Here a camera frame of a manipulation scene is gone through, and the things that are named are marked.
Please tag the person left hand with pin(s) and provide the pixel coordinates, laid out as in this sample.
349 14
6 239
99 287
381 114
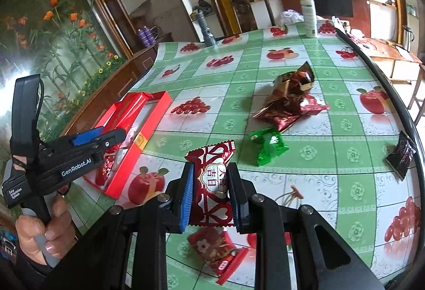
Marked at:
59 234

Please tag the red glossy snack packet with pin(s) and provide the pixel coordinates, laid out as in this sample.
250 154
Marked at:
105 172

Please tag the white spray bottle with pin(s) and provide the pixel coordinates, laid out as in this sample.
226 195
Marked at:
310 18

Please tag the black snack packet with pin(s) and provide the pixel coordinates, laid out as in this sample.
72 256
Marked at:
402 155

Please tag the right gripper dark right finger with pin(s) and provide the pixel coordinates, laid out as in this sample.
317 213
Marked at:
240 191

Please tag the red white papercut snack packet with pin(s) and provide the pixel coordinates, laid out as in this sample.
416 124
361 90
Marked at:
211 204

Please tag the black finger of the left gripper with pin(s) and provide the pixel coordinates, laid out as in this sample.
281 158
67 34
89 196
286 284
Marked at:
105 141

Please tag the red flower snack packet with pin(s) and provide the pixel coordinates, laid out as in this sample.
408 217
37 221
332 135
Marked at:
310 106

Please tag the purple spray can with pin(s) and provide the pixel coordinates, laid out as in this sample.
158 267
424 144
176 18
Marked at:
149 35
143 37

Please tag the red shallow gift box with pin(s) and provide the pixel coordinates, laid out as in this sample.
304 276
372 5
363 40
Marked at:
137 138

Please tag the red gold patterned snack packet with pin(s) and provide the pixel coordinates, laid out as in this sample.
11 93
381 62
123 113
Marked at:
219 253

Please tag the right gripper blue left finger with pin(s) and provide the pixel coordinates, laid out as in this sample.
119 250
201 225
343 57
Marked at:
185 195

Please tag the green fruit pattern tablecloth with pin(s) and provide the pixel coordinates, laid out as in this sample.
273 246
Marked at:
335 160

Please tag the green snack packet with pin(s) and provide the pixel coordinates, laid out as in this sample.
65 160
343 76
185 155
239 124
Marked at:
270 145

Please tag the grey metal flashlight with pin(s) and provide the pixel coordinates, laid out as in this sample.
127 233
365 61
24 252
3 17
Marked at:
208 36

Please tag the steel kettle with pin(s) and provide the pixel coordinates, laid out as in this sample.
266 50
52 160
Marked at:
408 37

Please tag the dark wooden chair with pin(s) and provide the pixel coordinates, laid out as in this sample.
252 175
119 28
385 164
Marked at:
245 15

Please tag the brown gold snack bag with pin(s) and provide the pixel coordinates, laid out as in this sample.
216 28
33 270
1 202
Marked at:
290 89

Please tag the dark red snack packet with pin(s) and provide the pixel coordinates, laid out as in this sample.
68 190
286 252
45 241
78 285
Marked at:
281 115

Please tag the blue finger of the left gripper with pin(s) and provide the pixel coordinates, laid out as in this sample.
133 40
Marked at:
85 137

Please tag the plain red snack packet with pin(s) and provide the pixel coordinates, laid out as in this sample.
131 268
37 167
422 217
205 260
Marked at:
126 111

